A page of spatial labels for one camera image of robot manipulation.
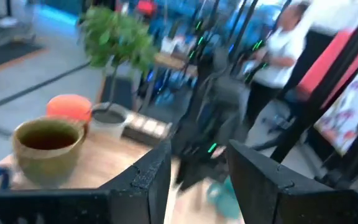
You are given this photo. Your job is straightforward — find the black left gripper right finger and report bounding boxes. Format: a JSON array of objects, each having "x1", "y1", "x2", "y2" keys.
[{"x1": 227, "y1": 139, "x2": 358, "y2": 224}]

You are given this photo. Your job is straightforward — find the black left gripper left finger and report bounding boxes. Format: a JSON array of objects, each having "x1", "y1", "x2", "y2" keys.
[{"x1": 0, "y1": 139, "x2": 173, "y2": 224}]

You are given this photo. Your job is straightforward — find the green plant in white pot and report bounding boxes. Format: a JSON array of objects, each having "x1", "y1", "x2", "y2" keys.
[{"x1": 80, "y1": 5, "x2": 158, "y2": 139}]

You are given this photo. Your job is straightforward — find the teal object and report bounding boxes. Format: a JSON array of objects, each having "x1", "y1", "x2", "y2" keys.
[{"x1": 206, "y1": 176, "x2": 242, "y2": 220}]

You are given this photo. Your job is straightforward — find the colourful printed poster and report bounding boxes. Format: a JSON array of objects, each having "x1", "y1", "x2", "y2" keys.
[{"x1": 313, "y1": 52, "x2": 358, "y2": 157}]

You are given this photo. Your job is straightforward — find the black frame post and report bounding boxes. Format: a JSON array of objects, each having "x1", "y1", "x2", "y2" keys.
[{"x1": 270, "y1": 0, "x2": 358, "y2": 163}]

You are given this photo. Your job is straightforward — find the wooden background table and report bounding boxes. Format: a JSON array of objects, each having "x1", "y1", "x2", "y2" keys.
[{"x1": 153, "y1": 52, "x2": 199, "y2": 78}]

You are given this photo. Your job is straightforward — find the red panel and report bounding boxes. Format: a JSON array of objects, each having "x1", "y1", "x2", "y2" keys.
[{"x1": 296, "y1": 29, "x2": 358, "y2": 102}]

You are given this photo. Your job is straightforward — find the person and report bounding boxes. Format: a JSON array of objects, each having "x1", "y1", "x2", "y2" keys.
[{"x1": 243, "y1": 1, "x2": 311, "y2": 126}]

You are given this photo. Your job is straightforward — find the dark floor mat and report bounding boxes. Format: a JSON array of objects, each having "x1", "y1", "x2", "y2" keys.
[{"x1": 0, "y1": 41, "x2": 45, "y2": 74}]

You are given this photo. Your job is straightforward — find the orange coffee mug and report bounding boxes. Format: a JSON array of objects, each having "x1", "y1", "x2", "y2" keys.
[{"x1": 45, "y1": 93, "x2": 93, "y2": 126}]

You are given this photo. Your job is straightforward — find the olive green coffee mug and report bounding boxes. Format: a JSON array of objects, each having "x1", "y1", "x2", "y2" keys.
[{"x1": 11, "y1": 116, "x2": 87, "y2": 188}]

